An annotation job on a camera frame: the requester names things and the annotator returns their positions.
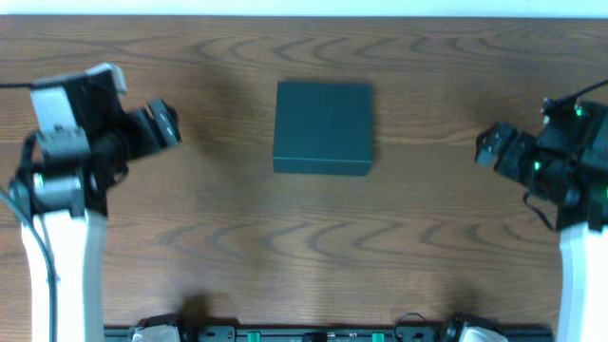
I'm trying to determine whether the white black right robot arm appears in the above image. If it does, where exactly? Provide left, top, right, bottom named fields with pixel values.
left=475, top=96, right=607, bottom=341

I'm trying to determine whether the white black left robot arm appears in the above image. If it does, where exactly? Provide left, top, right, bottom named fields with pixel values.
left=1, top=63, right=181, bottom=341

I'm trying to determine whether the black gift box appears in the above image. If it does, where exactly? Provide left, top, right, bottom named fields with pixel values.
left=273, top=81, right=373, bottom=176

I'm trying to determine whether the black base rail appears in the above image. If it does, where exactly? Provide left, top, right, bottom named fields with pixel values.
left=104, top=313, right=555, bottom=342

